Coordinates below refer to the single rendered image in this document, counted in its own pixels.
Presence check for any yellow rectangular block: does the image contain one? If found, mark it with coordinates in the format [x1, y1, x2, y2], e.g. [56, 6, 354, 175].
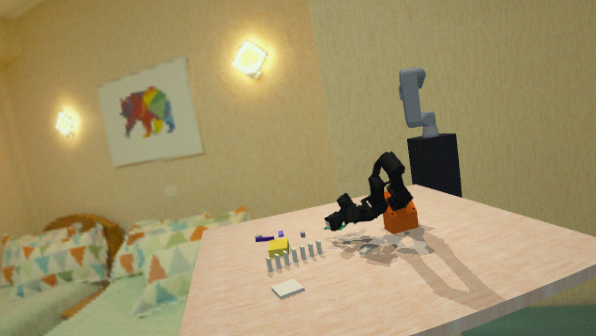
[268, 237, 289, 258]

